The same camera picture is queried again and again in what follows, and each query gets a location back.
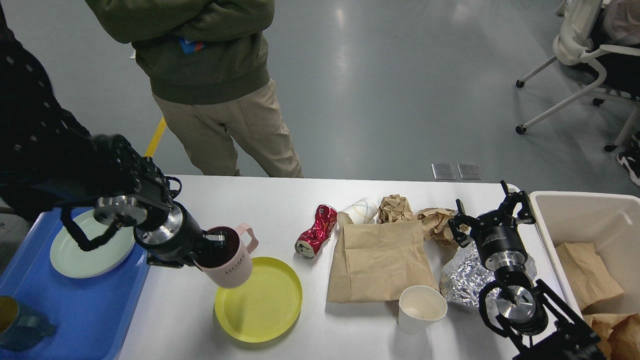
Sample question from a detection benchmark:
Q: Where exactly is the yellow plate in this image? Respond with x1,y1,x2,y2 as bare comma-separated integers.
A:
214,256,303,344

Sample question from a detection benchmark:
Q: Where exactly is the crushed white paper cup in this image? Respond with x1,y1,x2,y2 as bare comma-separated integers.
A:
337,197,378,228

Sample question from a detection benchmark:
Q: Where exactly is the crumpled brown paper in bin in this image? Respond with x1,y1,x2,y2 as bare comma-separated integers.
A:
583,313,640,360

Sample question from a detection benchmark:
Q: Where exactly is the white office chair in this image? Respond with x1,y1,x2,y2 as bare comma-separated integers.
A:
515,0,640,152

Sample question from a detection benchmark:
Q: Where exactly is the pale green plate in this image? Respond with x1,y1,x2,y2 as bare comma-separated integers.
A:
50,227,135,279

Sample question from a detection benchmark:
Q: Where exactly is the flat brown paper bag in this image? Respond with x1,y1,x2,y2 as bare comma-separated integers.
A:
326,220,439,303

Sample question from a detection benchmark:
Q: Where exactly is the crumpled brown paper wad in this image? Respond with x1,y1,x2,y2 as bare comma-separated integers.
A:
416,207,458,248

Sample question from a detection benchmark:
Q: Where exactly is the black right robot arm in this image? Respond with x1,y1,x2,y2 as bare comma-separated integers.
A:
448,181,606,360

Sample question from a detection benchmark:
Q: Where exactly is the person in green sweater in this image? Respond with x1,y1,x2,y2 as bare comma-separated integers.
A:
87,0,303,178

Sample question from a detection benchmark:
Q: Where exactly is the metal floor socket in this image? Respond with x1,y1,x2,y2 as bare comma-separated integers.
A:
457,162,483,180
431,162,457,180

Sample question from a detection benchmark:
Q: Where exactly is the brown paper bag in bin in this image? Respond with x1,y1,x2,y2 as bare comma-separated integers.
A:
555,243,625,311

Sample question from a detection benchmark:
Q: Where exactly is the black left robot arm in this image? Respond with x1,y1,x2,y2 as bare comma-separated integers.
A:
0,15,231,269

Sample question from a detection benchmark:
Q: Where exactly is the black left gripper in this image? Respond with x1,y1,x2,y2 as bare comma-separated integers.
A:
134,202,228,268

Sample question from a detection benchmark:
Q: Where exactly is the beige plastic bin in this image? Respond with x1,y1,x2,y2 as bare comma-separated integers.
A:
529,191,640,316

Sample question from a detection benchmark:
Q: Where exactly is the metal floor socket left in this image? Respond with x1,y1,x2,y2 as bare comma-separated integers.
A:
431,162,457,180

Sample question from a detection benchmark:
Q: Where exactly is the metal floor socket right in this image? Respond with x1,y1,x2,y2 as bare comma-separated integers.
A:
457,162,483,180

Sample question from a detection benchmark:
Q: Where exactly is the blue plastic tray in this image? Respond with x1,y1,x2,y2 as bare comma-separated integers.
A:
0,209,149,360

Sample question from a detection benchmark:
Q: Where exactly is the dark teal mug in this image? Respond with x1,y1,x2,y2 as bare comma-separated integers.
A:
0,296,57,352

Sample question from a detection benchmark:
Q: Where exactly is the crumpled brown paper ball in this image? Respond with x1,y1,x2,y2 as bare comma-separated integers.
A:
377,194,416,224

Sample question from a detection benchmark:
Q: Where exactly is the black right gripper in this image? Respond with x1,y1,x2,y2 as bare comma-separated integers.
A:
448,180,537,272

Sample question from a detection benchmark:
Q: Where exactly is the crumpled aluminium foil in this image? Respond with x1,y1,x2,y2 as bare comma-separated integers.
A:
439,241,537,312

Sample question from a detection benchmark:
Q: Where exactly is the crushed red soda can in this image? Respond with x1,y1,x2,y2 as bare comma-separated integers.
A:
294,204,338,259

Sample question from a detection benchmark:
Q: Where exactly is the pink mug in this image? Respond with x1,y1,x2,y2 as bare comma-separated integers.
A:
194,223,259,289

